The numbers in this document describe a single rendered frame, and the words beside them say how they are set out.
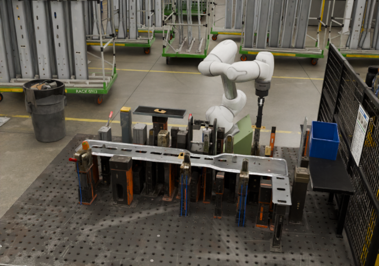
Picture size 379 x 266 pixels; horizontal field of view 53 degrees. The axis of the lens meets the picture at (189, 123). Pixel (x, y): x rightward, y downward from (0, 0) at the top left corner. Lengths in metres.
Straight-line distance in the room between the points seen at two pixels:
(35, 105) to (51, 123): 0.31
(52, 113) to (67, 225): 2.72
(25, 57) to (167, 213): 4.85
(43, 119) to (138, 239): 3.03
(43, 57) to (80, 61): 0.60
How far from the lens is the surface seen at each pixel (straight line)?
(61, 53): 6.61
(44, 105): 4.94
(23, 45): 6.80
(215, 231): 2.33
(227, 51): 2.66
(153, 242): 2.25
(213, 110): 3.05
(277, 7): 9.44
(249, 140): 2.95
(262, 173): 2.34
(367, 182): 2.13
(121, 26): 10.00
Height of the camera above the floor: 2.16
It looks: 23 degrees down
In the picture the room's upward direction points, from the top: 1 degrees clockwise
